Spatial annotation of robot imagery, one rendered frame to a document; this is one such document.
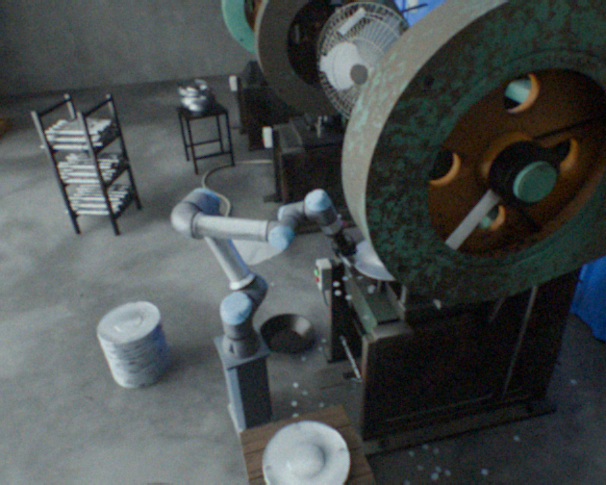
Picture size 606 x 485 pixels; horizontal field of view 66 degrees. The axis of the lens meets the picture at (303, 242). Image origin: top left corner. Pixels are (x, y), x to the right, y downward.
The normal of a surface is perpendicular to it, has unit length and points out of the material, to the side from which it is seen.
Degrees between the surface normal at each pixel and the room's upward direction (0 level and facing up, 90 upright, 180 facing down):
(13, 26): 90
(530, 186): 90
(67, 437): 0
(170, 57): 90
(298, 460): 0
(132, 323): 0
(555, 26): 90
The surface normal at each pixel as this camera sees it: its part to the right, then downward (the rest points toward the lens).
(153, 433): -0.04, -0.83
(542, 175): 0.22, 0.53
